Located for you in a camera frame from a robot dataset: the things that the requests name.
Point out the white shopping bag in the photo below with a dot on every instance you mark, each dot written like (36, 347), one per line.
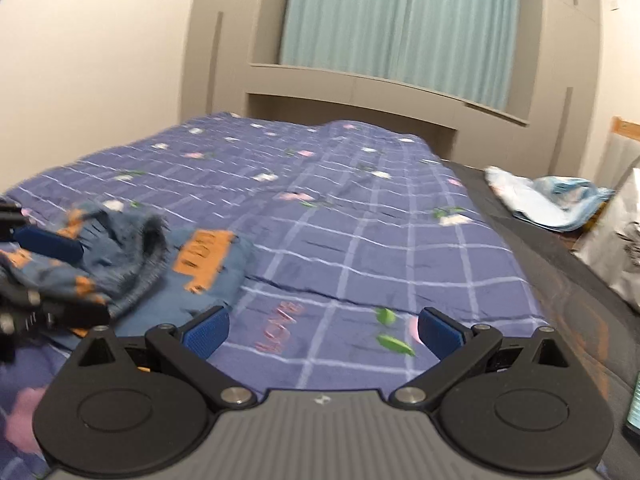
(615, 245)

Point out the dark grey mattress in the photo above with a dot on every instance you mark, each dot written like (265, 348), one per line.
(565, 310)

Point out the blue pants with orange cars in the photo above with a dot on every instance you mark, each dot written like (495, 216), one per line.
(200, 265)

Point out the black smartphone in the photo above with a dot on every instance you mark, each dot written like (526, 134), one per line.
(634, 405)

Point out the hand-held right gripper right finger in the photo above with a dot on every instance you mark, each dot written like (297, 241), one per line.
(440, 332)

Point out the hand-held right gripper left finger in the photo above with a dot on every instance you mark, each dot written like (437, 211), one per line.
(207, 332)

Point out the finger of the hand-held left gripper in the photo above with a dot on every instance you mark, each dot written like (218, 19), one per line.
(75, 314)
(47, 242)

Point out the wooden padded headboard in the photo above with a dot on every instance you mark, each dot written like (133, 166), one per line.
(625, 145)

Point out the purple checked blanket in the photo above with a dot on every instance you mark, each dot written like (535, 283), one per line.
(350, 220)

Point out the light blue crumpled cloth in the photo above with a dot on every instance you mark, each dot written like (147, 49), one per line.
(540, 197)

